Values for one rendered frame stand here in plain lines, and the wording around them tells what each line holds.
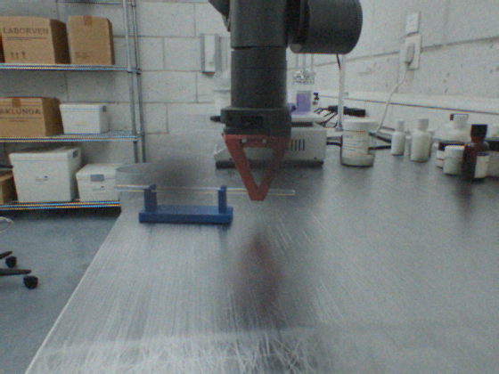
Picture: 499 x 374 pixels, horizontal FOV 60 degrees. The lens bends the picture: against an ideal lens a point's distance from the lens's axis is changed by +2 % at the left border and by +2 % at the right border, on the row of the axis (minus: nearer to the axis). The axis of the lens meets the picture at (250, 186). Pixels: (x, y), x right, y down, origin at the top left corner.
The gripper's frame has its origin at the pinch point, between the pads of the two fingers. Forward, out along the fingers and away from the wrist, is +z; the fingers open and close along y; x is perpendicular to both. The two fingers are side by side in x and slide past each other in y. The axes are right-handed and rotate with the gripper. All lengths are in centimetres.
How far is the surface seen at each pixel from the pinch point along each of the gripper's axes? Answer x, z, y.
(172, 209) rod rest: 9.4, 2.1, -0.3
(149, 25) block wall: 94, -49, 263
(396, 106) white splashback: -33, -5, 79
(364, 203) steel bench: -12.9, 3.0, 7.6
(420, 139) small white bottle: -27.6, -1.3, 37.1
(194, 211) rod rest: 6.8, 2.1, -0.8
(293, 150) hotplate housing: -4.3, 0.0, 30.2
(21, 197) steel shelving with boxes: 165, 62, 208
